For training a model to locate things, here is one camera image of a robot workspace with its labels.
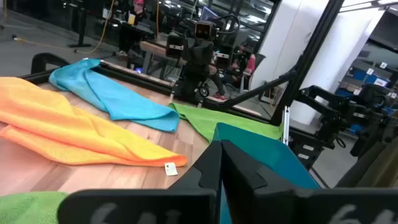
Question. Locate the orange microfiber towel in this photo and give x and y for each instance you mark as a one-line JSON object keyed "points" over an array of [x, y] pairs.
{"points": [[62, 124]]}

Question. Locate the black background robot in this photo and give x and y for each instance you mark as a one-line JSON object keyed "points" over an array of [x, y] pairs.
{"points": [[199, 62]]}

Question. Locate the green microfiber towel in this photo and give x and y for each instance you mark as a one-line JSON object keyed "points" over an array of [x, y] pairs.
{"points": [[25, 208], [202, 119]]}

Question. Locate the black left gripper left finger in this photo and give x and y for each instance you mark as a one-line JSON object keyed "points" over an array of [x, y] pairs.
{"points": [[186, 205]]}

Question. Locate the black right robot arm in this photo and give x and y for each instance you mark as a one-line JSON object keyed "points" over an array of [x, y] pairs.
{"points": [[326, 105]]}

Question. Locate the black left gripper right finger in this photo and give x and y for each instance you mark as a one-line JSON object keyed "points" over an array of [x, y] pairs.
{"points": [[280, 208]]}

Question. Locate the blue microfiber towel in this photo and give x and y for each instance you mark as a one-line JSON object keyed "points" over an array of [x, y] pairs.
{"points": [[124, 102]]}

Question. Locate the black floor stand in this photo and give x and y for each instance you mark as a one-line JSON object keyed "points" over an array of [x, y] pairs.
{"points": [[81, 28]]}

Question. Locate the shelf with blue bins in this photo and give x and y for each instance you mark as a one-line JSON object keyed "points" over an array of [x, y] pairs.
{"points": [[360, 74]]}

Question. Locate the wooden background desk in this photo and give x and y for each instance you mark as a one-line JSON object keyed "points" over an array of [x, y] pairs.
{"points": [[152, 48]]}

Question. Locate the person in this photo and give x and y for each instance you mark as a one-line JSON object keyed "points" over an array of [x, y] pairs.
{"points": [[250, 63], [136, 12]]}

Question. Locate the teal plastic bin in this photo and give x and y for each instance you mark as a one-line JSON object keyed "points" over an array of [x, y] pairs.
{"points": [[273, 155]]}

